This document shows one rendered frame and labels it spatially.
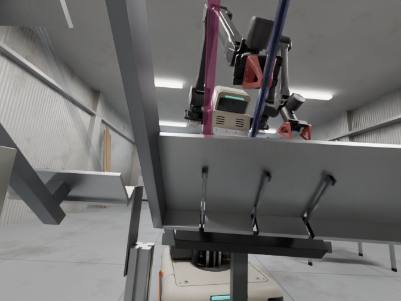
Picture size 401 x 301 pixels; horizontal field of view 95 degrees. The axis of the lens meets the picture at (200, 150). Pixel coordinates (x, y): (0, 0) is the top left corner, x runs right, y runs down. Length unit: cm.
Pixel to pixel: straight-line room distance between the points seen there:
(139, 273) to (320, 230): 37
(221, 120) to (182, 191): 79
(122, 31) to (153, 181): 21
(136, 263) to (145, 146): 25
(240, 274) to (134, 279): 50
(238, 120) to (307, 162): 84
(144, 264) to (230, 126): 88
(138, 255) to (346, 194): 42
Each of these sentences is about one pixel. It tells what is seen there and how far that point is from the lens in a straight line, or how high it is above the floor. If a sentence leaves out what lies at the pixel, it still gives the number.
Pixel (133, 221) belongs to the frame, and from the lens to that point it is 42.
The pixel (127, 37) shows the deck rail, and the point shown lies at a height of 91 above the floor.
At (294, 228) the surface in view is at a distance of 45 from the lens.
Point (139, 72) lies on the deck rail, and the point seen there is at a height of 89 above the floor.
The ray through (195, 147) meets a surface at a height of 83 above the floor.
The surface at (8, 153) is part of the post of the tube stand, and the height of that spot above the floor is 80.
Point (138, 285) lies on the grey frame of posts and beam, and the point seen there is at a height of 58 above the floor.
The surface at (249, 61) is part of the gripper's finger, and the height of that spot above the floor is 103.
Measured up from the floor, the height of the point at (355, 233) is 69.
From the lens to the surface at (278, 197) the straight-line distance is 41.
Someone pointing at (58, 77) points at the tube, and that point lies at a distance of 43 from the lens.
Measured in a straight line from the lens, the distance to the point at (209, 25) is 26.
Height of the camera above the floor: 77
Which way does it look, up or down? 10 degrees up
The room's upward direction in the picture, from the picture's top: 3 degrees clockwise
